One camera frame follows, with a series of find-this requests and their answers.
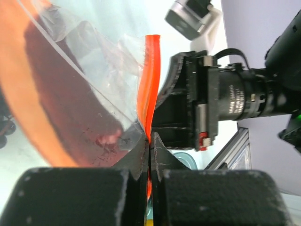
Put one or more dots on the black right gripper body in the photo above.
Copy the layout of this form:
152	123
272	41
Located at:
219	88

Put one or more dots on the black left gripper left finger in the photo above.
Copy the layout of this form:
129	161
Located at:
113	196

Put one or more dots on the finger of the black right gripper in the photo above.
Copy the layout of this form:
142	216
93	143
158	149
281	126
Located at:
173	122
176	66

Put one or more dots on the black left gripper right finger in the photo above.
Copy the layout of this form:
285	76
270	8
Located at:
185	197

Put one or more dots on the clear zip bag orange seal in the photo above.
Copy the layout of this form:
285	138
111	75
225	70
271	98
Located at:
123	75

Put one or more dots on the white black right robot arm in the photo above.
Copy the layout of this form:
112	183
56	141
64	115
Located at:
282	74

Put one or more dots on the orange fake carrot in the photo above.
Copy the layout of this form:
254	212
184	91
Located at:
53	104

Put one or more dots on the teal transparent plastic tub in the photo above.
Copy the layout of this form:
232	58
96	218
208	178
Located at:
187	160

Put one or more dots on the aluminium front rail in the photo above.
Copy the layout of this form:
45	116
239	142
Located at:
235	155

